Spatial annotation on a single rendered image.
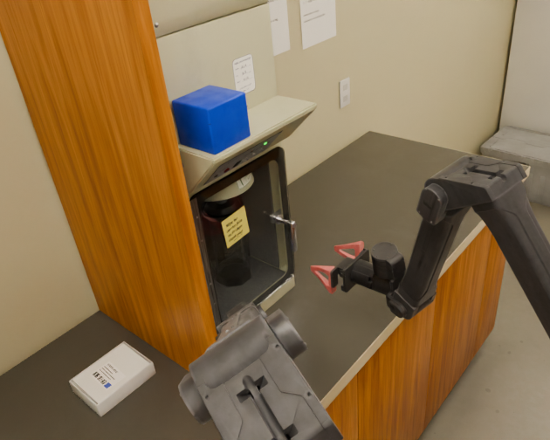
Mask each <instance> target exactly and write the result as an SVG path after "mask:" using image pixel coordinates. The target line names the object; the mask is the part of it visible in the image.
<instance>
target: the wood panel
mask: <svg viewBox="0 0 550 440"><path fill-rule="evenodd" d="M0 32H1V35H2V38H3V41H4V44H5V47H6V50H7V52H8V54H9V57H10V62H11V64H12V66H13V69H14V72H15V74H16V77H17V81H18V84H19V86H20V89H21V92H22V94H23V96H24V101H25V104H26V106H27V108H28V111H29V114H30V117H31V120H32V123H33V126H34V128H35V130H36V133H37V136H38V140H39V142H40V145H41V148H42V150H43V153H44V155H45V159H46V162H47V165H48V167H49V170H50V172H51V175H52V179H53V181H54V184H55V187H56V190H57V191H58V196H59V199H60V202H61V204H62V206H63V209H64V212H65V216H66V218H67V221H68V223H69V226H70V229H71V231H72V235H73V238H74V241H75V243H76V245H77V248H78V251H79V255H80V257H81V260H82V263H83V266H84V267H85V270H86V275H87V277H88V279H89V282H90V285H91V287H92V290H93V294H94V297H95V299H96V302H97V304H98V307H99V310H100V311H102V312H103V313H104V314H106V315H107V316H109V317H110V318H111V319H113V320H115V321H116V322H118V323H119V324H121V325H122V326H124V327H125V328H126V329H127V330H129V331H130V332H132V333H134V334H135V335H137V336H138V337H140V338H141V339H142V340H144V341H146V342H147V343H148V344H149V345H151V346H152V347H154V348H156V349H157V350H158V351H160V352H161V353H163V354H165V355H166V356H168V358H170V359H171V360H173V361H174V362H176V363H177V364H179V365H180V366H182V367H183V368H185V369H187V370H188V371H189V364H190V363H192V362H193V361H195V360H196V359H198V358H199V357H201V356H202V355H203V354H204V353H205V351H206V350H207V348H208V347H210V346H211V345H212V344H213V343H214V342H215V341H216V337H217V330H216V326H215V321H214V317H213V312H212V308H211V303H210V296H209V292H208V287H207V283H206V278H205V274H204V270H203V262H202V258H201V253H200V249H199V245H198V241H197V236H196V228H195V224H194V219H193V216H192V211H191V207H190V202H189V194H188V190H187V186H186V182H185V177H184V173H183V168H182V160H181V156H180V152H179V148H178V143H177V139H176V134H175V127H174V122H173V118H172V113H171V109H170V104H169V101H168V93H167V88H166V84H165V79H164V75H163V71H162V63H161V59H160V54H159V50H158V46H157V42H156V37H155V29H154V25H153V20H152V17H151V12H150V8H149V3H148V0H0Z"/></svg>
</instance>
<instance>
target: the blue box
mask: <svg viewBox="0 0 550 440"><path fill-rule="evenodd" d="M172 106H173V110H174V116H175V122H176V126H177V131H178V135H179V140H180V143H181V144H182V145H184V146H187V147H190V148H195V149H198V150H201V151H203V152H206V153H210V154H213V155H216V154H218V153H220V152H222V151H224V150H225V149H227V148H229V147H231V146H233V145H235V144H237V143H239V142H240V141H242V140H244V139H246V138H248V137H250V136H251V132H250V125H249V118H248V111H247V107H248V106H247V104H246V97H245V92H240V91H236V90H232V89H228V88H223V87H219V86H211V85H208V86H205V87H203V88H201V89H198V90H196V91H194V92H192V93H188V94H186V95H184V96H182V97H180V98H177V99H175V100H172Z"/></svg>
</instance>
